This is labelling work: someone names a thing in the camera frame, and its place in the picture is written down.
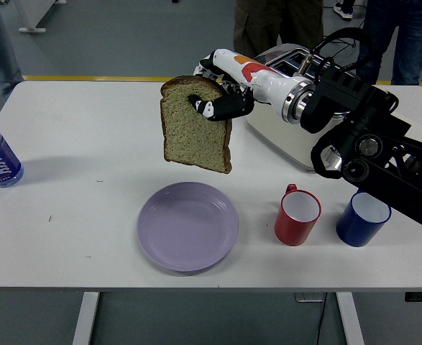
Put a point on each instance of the brown bread slice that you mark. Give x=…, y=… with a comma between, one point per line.
x=192, y=136

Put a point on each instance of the cream and chrome toaster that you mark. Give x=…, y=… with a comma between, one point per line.
x=286, y=138

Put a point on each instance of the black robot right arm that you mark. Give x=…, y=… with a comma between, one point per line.
x=372, y=104

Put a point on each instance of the purple plate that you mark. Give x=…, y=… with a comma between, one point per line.
x=187, y=228

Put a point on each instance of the red mug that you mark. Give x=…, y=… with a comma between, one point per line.
x=291, y=231

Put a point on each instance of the blue mug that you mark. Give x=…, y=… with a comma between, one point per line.
x=354, y=231

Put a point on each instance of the white table leg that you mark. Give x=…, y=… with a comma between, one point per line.
x=351, y=320
x=85, y=320

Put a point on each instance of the clear bottle with blue label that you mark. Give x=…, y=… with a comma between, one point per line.
x=0, y=161

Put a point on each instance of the black table control panel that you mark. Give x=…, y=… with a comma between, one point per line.
x=421, y=297

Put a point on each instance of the grey under-table bracket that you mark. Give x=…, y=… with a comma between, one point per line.
x=309, y=297

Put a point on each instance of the white desk frame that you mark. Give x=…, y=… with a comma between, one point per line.
x=29, y=21

